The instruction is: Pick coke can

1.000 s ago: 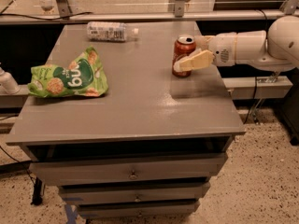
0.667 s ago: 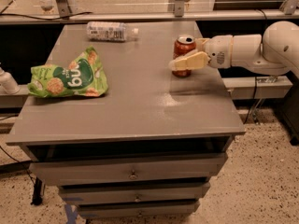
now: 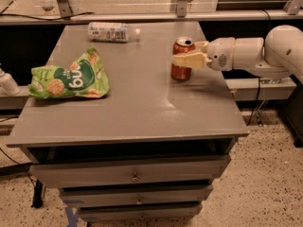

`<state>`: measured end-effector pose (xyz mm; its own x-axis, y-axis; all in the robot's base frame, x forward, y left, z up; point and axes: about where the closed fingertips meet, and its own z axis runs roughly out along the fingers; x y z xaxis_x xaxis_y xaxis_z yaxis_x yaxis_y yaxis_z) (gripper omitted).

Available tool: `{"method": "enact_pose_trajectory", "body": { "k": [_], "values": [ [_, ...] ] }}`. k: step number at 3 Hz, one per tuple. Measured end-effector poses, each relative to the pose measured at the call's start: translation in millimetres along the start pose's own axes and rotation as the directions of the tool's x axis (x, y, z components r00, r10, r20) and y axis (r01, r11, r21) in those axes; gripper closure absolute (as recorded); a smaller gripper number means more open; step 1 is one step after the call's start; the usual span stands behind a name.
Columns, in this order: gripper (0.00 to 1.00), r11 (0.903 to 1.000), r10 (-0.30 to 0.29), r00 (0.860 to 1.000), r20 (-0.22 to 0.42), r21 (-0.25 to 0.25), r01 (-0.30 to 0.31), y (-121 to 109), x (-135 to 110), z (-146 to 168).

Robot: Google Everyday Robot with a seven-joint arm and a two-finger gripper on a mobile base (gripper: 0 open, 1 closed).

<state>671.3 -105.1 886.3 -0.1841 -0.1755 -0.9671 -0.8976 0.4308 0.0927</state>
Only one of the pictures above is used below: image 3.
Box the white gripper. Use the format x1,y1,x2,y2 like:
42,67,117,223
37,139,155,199
171,37,236,71

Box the red coke can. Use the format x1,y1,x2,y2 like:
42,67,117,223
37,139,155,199
170,37,195,81

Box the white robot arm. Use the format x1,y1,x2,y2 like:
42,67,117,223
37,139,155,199
171,25,303,83

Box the clear plastic water bottle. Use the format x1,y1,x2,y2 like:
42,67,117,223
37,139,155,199
87,22,141,43

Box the grey drawer cabinet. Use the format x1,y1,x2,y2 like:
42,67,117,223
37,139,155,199
6,21,250,223

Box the green chip bag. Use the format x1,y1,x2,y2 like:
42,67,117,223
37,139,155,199
27,46,110,99

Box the middle grey drawer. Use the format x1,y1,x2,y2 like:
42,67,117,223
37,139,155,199
60,184,213,208

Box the grey drawer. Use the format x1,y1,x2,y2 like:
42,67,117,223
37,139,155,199
79,202,202,222
30,155,230,188
60,184,213,208

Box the bottom grey drawer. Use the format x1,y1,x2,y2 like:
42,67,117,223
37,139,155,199
79,202,202,222

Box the white pipe fitting left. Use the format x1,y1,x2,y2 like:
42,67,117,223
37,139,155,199
0,68,20,96

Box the top grey drawer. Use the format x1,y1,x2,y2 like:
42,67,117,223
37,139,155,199
30,155,230,188

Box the grey metal rail frame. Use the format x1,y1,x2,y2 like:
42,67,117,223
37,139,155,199
0,0,303,25

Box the black floor cable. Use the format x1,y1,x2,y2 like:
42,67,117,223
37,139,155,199
0,147,45,209

